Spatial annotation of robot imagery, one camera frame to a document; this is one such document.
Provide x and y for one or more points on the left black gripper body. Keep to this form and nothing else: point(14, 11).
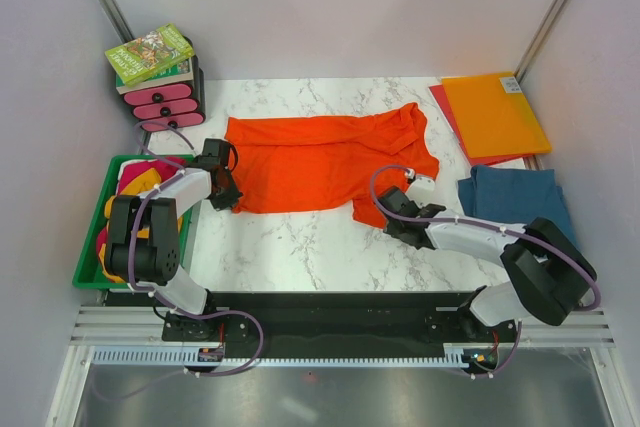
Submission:
point(225, 198)

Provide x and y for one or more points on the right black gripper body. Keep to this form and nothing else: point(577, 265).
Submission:
point(390, 230)

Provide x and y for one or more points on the orange t shirt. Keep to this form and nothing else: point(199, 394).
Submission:
point(319, 163)

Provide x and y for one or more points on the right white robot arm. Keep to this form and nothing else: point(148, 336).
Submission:
point(547, 276)

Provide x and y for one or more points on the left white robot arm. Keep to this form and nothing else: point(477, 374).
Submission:
point(143, 245)

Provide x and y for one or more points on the black pink drawer unit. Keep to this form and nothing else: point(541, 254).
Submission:
point(176, 105)

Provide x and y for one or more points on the yellow t shirt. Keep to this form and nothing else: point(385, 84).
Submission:
point(142, 179)

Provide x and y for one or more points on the dark green book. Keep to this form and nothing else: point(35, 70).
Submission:
point(182, 72)

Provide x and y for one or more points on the folded blue t shirt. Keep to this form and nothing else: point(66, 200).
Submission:
point(515, 196)

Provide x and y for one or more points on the light green book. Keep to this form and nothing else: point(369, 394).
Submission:
point(144, 57)

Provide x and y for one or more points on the orange plastic folder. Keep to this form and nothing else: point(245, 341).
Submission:
point(494, 116)

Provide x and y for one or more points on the red plastic folder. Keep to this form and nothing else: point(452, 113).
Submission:
point(439, 94)

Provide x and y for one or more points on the green plastic bin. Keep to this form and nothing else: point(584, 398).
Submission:
point(90, 273)

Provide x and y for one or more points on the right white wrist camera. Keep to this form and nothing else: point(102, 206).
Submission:
point(421, 188)

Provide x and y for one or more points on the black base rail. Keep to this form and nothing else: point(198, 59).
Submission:
point(357, 324)

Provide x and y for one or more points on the white slotted cable duct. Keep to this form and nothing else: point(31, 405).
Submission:
point(183, 356)

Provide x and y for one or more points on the right aluminium corner post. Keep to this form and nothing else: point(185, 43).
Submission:
point(541, 35)

